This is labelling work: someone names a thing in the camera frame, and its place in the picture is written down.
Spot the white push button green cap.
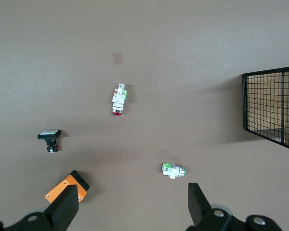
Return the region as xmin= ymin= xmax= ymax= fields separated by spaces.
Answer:
xmin=161 ymin=162 xmax=187 ymax=180

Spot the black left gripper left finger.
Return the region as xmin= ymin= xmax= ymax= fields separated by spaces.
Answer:
xmin=0 ymin=185 xmax=79 ymax=231

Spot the black wire rack wooden shelf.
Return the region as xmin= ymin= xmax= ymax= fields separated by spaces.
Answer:
xmin=242 ymin=64 xmax=289 ymax=153

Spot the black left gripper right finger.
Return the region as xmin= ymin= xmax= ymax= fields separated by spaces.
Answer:
xmin=185 ymin=182 xmax=284 ymax=231

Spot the brown tape patch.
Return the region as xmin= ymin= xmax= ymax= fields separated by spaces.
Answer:
xmin=112 ymin=51 xmax=124 ymax=65

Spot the orange button enclosure box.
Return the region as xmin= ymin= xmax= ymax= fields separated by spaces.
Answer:
xmin=44 ymin=170 xmax=90 ymax=204

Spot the black square button white cap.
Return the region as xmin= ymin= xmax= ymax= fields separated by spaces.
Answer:
xmin=37 ymin=129 xmax=62 ymax=154

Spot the white push button red cap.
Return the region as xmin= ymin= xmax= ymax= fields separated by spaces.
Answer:
xmin=111 ymin=83 xmax=129 ymax=116

